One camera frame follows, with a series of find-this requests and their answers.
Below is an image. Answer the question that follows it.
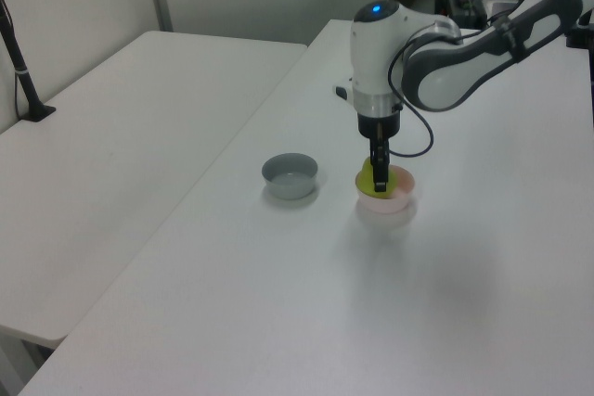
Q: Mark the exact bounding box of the dark green device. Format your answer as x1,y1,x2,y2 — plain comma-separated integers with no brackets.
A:
447,0,488,29

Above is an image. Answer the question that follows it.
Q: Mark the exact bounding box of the white side table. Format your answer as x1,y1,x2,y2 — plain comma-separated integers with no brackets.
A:
0,30,309,350

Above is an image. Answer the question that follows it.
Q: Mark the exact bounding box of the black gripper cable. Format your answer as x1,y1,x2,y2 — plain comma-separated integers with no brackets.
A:
387,0,556,159

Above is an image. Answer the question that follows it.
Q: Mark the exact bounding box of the black camera stand pole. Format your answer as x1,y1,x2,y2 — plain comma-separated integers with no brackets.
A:
0,0,58,123

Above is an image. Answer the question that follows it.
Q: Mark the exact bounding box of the pink bowl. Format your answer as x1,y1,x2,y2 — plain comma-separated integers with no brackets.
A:
355,164,416,214

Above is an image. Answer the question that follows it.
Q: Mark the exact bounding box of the grey bowl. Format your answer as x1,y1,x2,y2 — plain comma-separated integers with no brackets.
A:
261,151,320,201

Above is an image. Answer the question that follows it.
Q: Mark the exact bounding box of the green pear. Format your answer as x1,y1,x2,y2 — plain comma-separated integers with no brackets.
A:
358,158,396,198

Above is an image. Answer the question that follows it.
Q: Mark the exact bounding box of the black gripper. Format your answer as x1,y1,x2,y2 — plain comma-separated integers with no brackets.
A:
356,109,402,195

